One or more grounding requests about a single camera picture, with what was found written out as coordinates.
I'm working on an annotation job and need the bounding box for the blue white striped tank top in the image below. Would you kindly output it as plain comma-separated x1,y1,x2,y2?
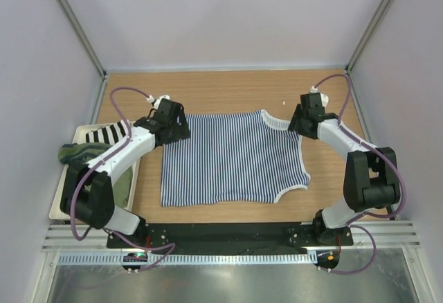
161,109,311,207

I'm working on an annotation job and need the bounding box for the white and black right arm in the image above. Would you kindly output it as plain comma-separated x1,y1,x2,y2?
288,92,401,246

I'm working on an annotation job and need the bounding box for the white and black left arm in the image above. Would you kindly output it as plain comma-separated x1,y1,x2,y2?
60,96,190,248

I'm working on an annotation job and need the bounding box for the black white striped tank top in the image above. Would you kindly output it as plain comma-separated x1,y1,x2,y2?
85,120,129,145

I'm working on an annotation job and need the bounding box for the olive green tank top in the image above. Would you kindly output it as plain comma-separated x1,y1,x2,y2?
57,142,134,210

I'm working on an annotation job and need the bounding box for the white plastic tray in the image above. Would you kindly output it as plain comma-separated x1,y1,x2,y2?
49,124,140,221

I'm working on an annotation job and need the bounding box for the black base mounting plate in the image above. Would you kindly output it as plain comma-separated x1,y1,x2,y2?
106,221,354,256

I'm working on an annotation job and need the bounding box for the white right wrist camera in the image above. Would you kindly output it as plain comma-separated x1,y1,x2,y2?
309,86,329,107

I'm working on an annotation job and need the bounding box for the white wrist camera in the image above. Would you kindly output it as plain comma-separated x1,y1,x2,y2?
146,95,170,108
309,86,329,107

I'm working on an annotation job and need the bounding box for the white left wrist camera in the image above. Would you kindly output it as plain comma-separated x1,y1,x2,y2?
146,95,170,108

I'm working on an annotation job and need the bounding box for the white slotted cable duct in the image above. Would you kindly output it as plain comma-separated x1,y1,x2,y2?
58,251,317,266

